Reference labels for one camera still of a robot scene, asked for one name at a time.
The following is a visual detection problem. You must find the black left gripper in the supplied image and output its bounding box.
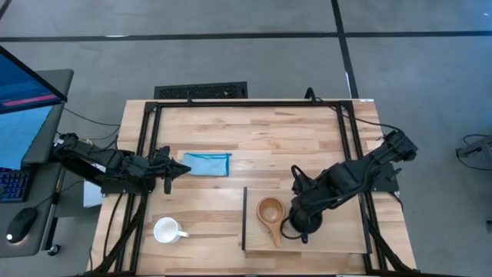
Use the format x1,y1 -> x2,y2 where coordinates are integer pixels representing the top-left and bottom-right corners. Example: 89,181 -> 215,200
151,145 -> 192,195

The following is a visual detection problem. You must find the black mug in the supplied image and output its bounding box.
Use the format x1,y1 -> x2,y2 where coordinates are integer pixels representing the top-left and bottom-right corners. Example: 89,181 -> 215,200
288,207 -> 324,245

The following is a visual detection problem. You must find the brown wooden cup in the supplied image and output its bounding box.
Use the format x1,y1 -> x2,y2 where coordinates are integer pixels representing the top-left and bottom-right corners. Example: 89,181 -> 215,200
256,196 -> 288,249

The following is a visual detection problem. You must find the white mug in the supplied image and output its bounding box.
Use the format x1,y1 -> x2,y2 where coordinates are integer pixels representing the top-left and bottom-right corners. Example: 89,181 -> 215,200
152,216 -> 190,244

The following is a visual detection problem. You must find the light blue cloth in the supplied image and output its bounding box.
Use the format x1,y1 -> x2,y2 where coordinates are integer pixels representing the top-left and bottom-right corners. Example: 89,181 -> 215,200
181,152 -> 233,178

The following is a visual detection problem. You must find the light wooden board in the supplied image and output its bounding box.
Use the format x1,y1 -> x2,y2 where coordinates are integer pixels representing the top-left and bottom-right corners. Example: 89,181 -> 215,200
241,187 -> 373,255

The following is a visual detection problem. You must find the white box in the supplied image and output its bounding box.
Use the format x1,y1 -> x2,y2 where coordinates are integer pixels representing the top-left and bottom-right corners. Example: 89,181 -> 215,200
83,163 -> 105,209

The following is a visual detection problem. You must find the grey side desk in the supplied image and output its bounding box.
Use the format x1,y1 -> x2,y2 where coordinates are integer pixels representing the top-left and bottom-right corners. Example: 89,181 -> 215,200
0,68 -> 75,258

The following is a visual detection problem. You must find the black keyboard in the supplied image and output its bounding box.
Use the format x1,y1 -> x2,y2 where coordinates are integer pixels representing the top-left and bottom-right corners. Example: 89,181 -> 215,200
0,167 -> 32,203

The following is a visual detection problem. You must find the black computer mouse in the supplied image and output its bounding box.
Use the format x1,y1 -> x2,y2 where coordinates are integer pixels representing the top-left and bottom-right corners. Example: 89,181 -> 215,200
5,207 -> 38,245

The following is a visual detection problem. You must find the computer monitor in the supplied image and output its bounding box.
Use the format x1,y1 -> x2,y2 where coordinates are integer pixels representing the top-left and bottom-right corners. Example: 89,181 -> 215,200
0,45 -> 68,170

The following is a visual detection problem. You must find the thin black cable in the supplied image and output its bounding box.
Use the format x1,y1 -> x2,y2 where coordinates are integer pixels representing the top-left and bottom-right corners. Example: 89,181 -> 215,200
62,106 -> 121,128

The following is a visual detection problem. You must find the black aluminium table frame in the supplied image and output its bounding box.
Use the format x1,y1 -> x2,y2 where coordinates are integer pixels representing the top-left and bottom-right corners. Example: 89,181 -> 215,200
91,98 -> 420,277

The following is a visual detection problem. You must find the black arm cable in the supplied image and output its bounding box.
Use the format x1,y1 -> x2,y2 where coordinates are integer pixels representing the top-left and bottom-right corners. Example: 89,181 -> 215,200
304,87 -> 401,134

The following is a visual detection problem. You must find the grey stand with cables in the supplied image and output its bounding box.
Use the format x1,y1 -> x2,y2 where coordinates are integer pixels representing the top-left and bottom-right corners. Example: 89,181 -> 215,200
455,133 -> 492,172

